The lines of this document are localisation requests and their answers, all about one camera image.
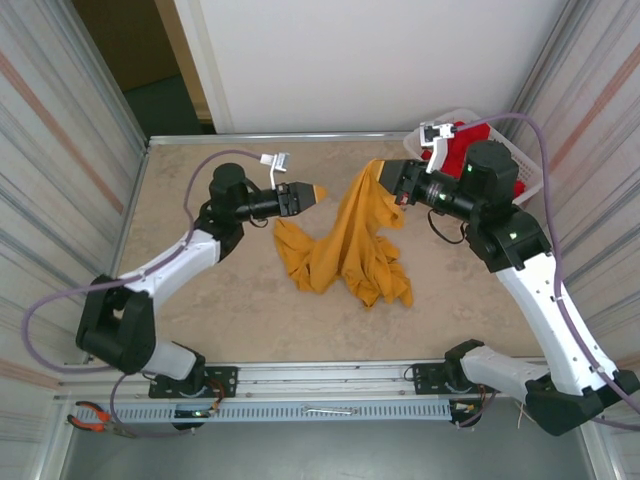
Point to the mustard yellow t-shirt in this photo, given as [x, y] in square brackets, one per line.
[355, 235]

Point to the white plastic mesh basket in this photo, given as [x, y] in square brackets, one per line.
[530, 175]

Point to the red cloth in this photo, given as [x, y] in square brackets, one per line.
[457, 150]

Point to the small silver wrench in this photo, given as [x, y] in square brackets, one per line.
[330, 410]

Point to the small controller board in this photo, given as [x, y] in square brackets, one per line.
[465, 410]
[192, 413]

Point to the aluminium table edge frame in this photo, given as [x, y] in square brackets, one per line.
[275, 136]

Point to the striped enclosure side panel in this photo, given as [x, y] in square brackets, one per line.
[50, 200]
[590, 200]

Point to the white door frame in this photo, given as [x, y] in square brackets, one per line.
[200, 60]

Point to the aluminium mounting rail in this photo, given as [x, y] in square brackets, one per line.
[325, 375]

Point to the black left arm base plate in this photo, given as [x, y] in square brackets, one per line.
[225, 380]

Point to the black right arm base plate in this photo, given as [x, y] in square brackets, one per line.
[425, 377]

